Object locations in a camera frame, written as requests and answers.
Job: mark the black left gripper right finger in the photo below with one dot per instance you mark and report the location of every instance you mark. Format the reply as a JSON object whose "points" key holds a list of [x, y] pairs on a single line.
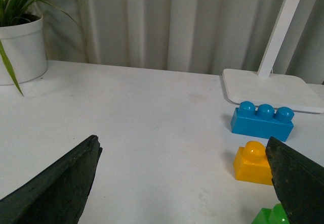
{"points": [[298, 182]]}

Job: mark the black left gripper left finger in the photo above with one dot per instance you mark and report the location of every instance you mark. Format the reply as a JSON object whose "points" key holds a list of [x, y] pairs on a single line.
{"points": [[59, 193]]}

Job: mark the yellow two-stud block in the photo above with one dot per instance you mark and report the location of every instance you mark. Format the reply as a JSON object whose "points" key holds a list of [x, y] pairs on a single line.
{"points": [[251, 164]]}

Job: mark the green two-stud block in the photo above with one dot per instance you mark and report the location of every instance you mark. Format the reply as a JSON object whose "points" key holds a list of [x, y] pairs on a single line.
{"points": [[276, 215]]}

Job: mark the blue three-stud block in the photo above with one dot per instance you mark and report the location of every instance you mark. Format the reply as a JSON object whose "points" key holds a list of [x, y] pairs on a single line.
{"points": [[262, 121]]}

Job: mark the white desk lamp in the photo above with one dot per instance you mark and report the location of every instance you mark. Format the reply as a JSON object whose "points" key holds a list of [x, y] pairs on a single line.
{"points": [[263, 86]]}

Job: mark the white plant pot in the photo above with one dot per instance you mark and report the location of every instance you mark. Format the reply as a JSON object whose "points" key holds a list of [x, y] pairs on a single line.
{"points": [[24, 46]]}

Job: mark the green leafy plant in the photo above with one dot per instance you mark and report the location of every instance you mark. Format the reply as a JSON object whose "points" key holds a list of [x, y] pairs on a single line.
{"points": [[13, 13]]}

